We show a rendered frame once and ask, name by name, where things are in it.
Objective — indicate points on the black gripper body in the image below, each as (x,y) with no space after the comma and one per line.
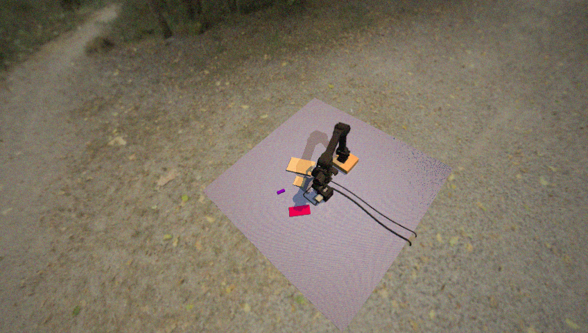
(333,171)

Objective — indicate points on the red rectangular block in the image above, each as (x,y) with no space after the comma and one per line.
(299,211)

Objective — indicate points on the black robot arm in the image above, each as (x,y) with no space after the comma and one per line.
(325,161)

